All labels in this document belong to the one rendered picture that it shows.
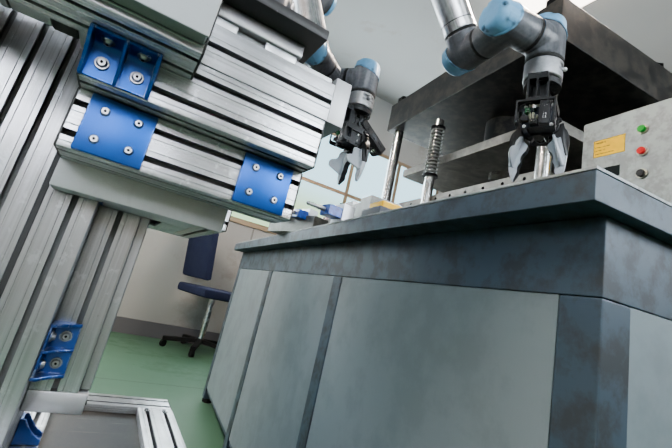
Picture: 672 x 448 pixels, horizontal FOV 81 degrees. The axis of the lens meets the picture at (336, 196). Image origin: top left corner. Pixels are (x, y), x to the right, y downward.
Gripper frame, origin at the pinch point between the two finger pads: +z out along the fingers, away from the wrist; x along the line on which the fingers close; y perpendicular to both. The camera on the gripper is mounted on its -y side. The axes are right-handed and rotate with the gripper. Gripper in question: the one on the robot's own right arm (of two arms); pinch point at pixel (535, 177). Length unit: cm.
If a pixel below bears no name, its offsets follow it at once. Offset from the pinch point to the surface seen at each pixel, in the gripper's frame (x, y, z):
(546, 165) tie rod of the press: -9, -74, -34
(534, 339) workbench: 6.0, 26.4, 30.9
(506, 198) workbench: 1.9, 29.8, 14.4
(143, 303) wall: -311, -119, 67
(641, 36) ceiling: 24, -248, -216
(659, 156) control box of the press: 24, -67, -34
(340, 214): -44.3, 0.5, 10.3
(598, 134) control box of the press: 7, -78, -48
